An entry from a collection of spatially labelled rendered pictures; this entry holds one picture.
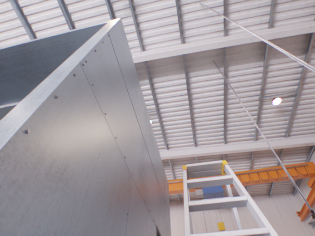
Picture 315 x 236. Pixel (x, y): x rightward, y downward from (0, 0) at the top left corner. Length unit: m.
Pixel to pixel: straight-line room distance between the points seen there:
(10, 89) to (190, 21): 5.72
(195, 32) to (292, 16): 3.07
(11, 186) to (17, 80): 1.99
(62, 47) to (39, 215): 1.68
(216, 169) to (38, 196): 1.33
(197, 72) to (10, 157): 7.29
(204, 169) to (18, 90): 2.07
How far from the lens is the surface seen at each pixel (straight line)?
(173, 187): 9.87
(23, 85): 2.46
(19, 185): 0.54
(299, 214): 14.08
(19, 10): 8.03
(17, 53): 2.30
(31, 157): 0.57
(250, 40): 6.87
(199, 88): 7.92
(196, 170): 1.63
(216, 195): 9.74
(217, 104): 8.41
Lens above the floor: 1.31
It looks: 53 degrees up
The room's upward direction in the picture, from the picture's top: straight up
